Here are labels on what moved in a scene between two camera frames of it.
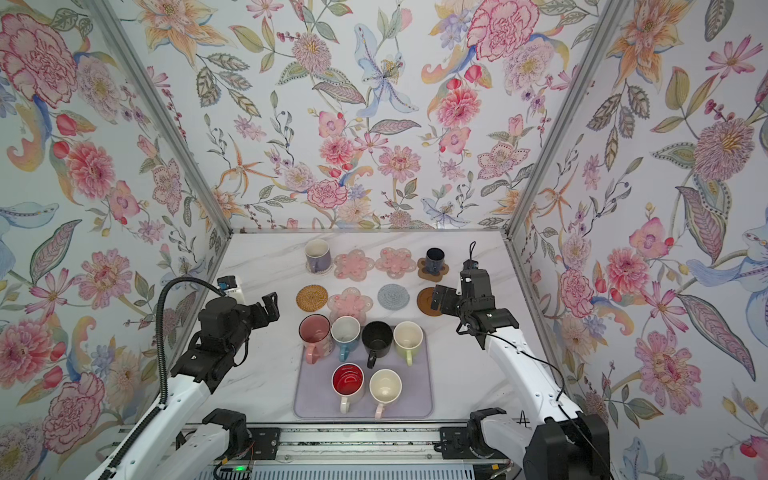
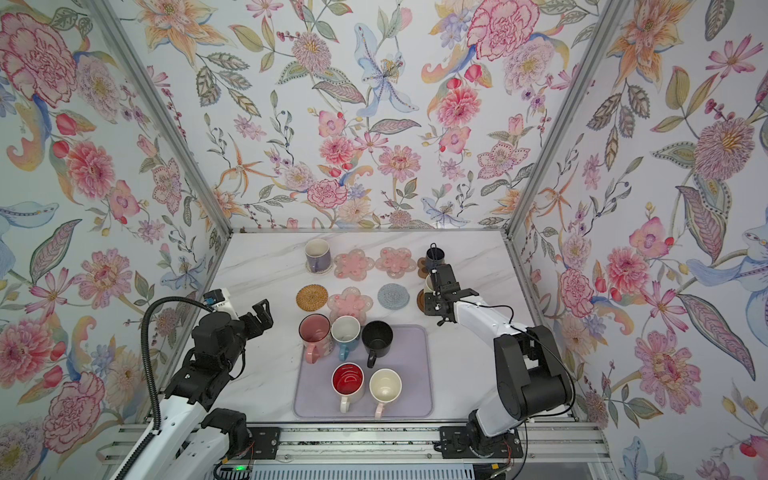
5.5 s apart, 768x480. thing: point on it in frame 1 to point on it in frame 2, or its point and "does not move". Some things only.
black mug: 377,337 does not move
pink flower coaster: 350,303 does not move
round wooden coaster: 424,301 does not move
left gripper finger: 228,285 to 219,300
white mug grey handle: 318,255 does not move
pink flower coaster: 353,265 does not move
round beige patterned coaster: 308,268 does not move
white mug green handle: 408,337 to 431,285
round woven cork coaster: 311,298 does not move
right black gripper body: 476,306 to 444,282
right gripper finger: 470,264 to 465,292
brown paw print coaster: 424,275 does not move
